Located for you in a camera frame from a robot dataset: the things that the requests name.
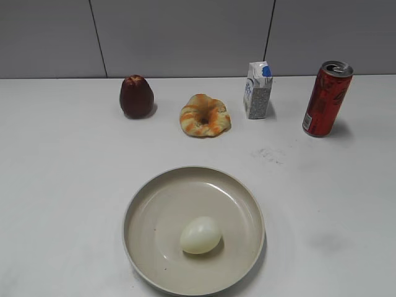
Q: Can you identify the ring-shaped glazed bread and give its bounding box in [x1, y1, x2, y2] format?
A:
[179, 93, 231, 137]

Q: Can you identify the dark red wax apple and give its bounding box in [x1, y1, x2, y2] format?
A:
[119, 75, 154, 119]

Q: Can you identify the small white milk carton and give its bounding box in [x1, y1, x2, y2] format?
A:
[243, 61, 273, 119]

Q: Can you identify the white egg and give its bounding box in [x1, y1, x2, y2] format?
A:
[180, 217, 222, 254]

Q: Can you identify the beige round plate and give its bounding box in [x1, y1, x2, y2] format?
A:
[123, 166, 265, 296]

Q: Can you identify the red soda can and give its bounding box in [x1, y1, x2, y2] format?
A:
[302, 61, 353, 137]

